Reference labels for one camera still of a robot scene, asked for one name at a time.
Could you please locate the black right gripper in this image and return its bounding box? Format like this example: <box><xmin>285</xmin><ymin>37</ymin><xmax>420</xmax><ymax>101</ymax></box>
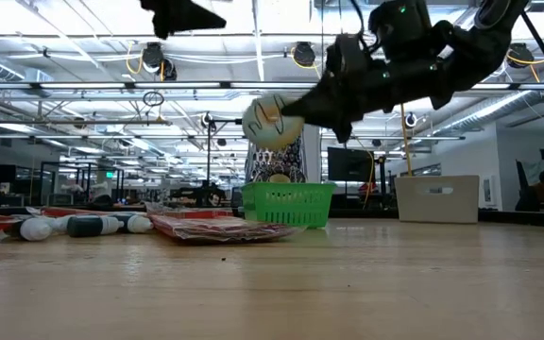
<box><xmin>280</xmin><ymin>32</ymin><xmax>448</xmax><ymax>145</ymax></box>

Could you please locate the light grey plastic bin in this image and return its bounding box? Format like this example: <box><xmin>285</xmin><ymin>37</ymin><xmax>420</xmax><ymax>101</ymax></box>
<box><xmin>394</xmin><ymin>175</ymin><xmax>480</xmax><ymax>225</ymax></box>

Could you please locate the thin black hanging cable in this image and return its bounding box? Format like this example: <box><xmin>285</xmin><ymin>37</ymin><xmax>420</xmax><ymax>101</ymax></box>
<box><xmin>319</xmin><ymin>0</ymin><xmax>326</xmax><ymax>84</ymax></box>

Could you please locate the small blue white bottle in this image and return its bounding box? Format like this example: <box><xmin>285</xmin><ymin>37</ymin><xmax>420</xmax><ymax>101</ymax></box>
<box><xmin>5</xmin><ymin>216</ymin><xmax>55</xmax><ymax>243</ymax></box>
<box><xmin>110</xmin><ymin>213</ymin><xmax>155</xmax><ymax>235</ymax></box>
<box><xmin>66</xmin><ymin>214</ymin><xmax>125</xmax><ymax>239</ymax></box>
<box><xmin>49</xmin><ymin>215</ymin><xmax>73</xmax><ymax>233</ymax></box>

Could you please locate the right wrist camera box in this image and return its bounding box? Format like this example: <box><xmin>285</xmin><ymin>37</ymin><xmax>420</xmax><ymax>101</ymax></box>
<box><xmin>368</xmin><ymin>0</ymin><xmax>434</xmax><ymax>61</ymax></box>

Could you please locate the green plastic basket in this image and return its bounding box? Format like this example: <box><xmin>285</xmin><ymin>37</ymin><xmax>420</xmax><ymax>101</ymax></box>
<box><xmin>241</xmin><ymin>181</ymin><xmax>337</xmax><ymax>230</ymax></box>

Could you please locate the black pole stand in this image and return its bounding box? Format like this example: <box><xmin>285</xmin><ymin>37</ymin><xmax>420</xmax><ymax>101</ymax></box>
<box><xmin>200</xmin><ymin>112</ymin><xmax>250</xmax><ymax>190</ymax></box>

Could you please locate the yellow cable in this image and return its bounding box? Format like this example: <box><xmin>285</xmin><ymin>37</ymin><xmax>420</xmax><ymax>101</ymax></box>
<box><xmin>398</xmin><ymin>103</ymin><xmax>415</xmax><ymax>177</ymax></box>

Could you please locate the black power cable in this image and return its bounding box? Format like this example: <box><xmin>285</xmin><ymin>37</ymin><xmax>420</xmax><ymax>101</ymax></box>
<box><xmin>336</xmin><ymin>0</ymin><xmax>349</xmax><ymax>150</ymax></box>

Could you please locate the distant black robot station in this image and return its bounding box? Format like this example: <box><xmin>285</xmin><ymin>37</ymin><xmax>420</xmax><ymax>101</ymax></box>
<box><xmin>170</xmin><ymin>186</ymin><xmax>229</xmax><ymax>209</ymax></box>

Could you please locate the teal handled metal box grater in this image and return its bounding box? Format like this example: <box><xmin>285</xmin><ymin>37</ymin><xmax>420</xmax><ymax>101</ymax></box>
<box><xmin>245</xmin><ymin>134</ymin><xmax>307</xmax><ymax>184</ymax></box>

